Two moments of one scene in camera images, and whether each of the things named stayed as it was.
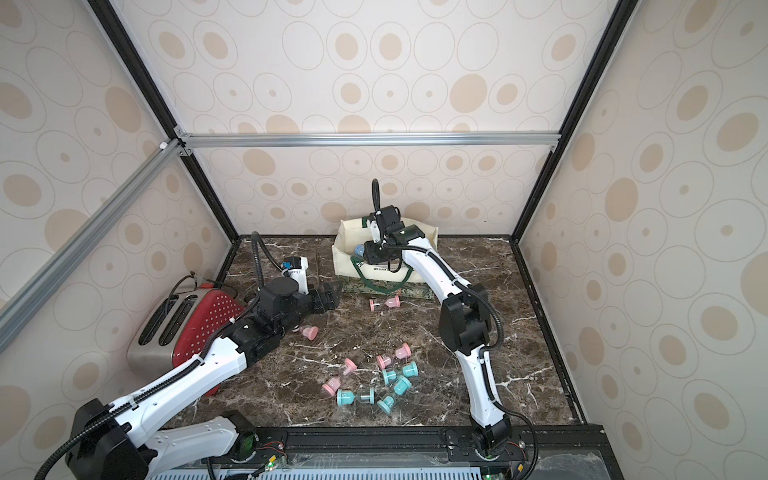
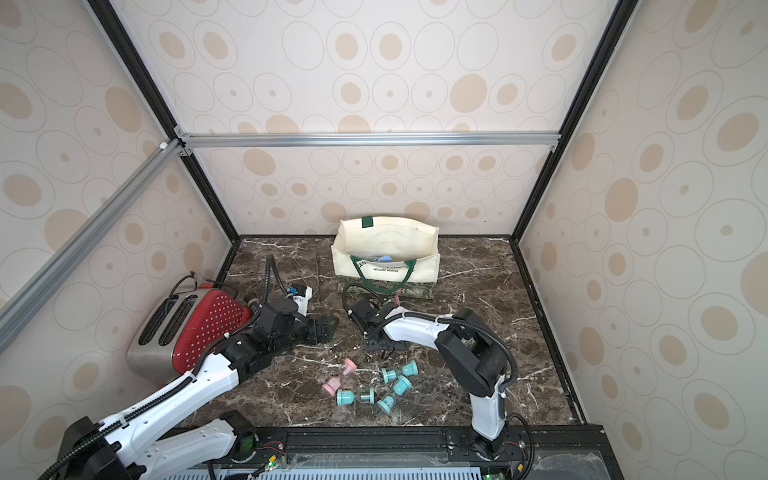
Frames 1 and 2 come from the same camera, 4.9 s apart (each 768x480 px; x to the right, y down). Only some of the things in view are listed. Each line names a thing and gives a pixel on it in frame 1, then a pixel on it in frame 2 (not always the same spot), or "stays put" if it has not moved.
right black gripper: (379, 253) to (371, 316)
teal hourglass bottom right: (400, 388) stays put
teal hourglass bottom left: (344, 397) stays put
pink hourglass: (351, 366) stays put
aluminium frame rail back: (185, 141) stays put
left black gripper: (322, 302) to (318, 335)
